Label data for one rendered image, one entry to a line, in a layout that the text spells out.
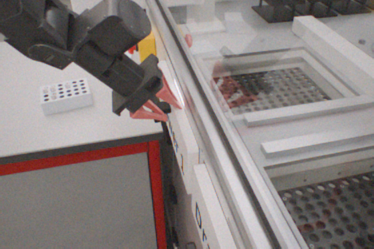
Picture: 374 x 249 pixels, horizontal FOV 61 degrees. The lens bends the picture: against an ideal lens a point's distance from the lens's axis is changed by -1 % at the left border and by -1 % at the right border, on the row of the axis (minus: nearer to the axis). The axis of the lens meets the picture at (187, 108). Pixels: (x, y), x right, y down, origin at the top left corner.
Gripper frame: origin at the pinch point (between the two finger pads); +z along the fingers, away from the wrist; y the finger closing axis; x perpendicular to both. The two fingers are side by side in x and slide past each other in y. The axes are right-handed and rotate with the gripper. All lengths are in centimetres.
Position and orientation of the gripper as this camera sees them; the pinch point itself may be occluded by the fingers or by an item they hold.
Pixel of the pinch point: (170, 110)
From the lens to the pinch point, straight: 57.5
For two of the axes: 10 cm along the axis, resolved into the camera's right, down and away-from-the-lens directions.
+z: 6.5, 5.1, 5.6
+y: 7.3, -6.2, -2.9
